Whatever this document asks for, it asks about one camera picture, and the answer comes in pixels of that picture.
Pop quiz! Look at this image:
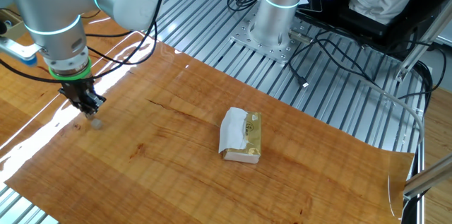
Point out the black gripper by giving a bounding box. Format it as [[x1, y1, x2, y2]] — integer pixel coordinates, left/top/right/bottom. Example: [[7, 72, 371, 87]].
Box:
[[57, 76, 107, 116]]

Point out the long black cable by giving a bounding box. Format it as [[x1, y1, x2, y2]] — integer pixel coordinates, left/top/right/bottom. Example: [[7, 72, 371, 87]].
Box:
[[310, 31, 448, 100]]

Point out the grey hose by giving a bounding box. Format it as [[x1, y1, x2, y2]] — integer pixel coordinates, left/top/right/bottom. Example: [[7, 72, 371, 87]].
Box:
[[349, 75, 425, 147]]

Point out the slanted aluminium profile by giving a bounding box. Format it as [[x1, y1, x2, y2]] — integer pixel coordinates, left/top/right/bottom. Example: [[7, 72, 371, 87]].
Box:
[[394, 0, 452, 83]]

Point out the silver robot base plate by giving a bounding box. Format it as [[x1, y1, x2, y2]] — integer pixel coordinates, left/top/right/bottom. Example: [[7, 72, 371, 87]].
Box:
[[230, 10, 314, 65]]

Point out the aluminium profile bar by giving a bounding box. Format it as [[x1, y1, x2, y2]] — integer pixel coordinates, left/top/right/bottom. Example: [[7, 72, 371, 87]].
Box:
[[402, 153, 452, 201]]

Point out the black chair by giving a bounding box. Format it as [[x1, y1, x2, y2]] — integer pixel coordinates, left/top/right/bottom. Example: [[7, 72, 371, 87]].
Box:
[[295, 0, 452, 57]]

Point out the cardboard box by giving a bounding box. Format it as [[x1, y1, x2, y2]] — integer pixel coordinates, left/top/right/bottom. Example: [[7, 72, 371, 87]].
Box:
[[0, 8, 25, 41]]

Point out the wood-grain table mat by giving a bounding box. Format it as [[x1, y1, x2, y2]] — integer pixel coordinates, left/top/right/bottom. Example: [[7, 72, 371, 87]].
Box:
[[0, 3, 415, 224]]

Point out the silver base cable connector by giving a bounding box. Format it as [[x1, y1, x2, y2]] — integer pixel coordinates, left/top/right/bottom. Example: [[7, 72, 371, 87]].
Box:
[[288, 29, 314, 44]]

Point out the black USB cable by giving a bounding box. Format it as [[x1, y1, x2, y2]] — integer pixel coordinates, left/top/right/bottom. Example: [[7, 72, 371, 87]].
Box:
[[286, 38, 354, 89]]

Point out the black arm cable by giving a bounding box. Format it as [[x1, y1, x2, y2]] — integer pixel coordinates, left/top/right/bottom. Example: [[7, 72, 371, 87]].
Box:
[[0, 0, 174, 84]]

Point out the silver wrist mount bracket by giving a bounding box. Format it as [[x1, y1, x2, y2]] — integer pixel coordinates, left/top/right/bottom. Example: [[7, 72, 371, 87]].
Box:
[[0, 22, 40, 67]]

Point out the white tissue sheet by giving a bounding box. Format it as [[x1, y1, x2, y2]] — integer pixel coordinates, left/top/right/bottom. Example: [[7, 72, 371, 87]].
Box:
[[218, 107, 249, 154]]

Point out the gold tissue pack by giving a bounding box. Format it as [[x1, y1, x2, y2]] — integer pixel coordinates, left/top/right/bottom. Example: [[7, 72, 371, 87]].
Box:
[[218, 107, 263, 165]]

